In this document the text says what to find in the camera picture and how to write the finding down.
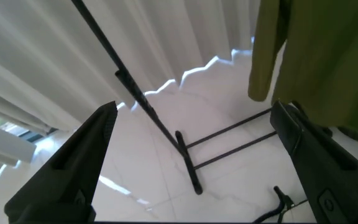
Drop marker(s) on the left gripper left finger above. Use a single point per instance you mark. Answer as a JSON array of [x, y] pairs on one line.
[[70, 174]]

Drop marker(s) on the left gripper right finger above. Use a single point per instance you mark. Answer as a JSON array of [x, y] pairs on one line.
[[331, 174]]

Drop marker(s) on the black clothes rack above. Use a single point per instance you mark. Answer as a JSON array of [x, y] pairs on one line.
[[129, 81]]

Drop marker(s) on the green long-sleeved shirt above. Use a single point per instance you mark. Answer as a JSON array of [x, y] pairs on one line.
[[322, 62]]

